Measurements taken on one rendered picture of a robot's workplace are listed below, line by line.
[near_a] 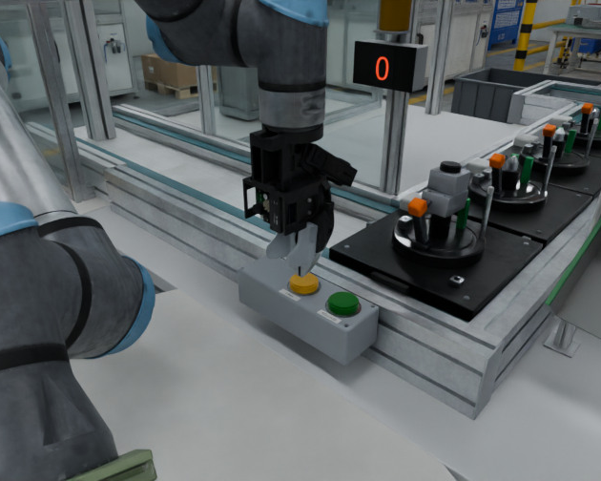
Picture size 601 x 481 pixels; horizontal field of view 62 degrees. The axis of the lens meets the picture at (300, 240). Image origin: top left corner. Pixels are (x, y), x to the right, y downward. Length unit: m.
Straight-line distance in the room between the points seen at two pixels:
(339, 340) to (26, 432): 0.38
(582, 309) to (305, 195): 0.35
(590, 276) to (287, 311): 0.38
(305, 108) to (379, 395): 0.38
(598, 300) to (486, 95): 2.17
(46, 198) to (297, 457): 0.40
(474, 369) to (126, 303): 0.41
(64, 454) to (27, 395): 0.05
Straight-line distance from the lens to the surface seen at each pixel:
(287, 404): 0.68
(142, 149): 1.45
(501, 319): 0.69
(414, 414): 0.68
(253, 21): 0.55
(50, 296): 0.46
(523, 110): 1.97
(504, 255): 0.82
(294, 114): 0.55
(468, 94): 2.80
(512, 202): 0.96
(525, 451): 0.68
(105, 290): 0.53
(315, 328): 0.67
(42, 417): 0.41
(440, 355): 0.66
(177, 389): 0.71
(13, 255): 0.45
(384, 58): 0.90
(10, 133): 0.68
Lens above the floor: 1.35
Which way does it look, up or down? 29 degrees down
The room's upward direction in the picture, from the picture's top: straight up
